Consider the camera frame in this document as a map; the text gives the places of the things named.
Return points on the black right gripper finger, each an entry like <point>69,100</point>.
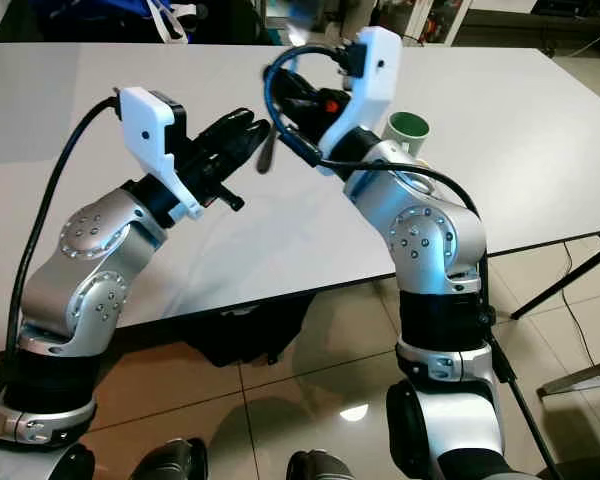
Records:
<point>293,83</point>

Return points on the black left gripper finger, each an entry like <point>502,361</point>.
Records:
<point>230,125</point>
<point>260,148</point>

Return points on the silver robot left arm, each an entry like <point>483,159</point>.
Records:
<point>90,240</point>

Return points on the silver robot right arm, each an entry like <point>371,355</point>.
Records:
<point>425,240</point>

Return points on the white mug green inside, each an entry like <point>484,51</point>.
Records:
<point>408,128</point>

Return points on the black bag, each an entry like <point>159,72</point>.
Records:
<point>245,332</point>

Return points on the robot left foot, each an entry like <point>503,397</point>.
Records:
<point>170,462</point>

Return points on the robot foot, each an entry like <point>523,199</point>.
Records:
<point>322,467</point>
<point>170,462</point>

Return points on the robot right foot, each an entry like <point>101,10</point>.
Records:
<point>322,467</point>

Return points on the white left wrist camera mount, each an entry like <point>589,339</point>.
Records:
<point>152,140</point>

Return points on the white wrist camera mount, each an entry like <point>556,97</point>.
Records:
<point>375,80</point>
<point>152,140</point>

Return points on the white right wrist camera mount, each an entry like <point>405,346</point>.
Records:
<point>375,80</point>

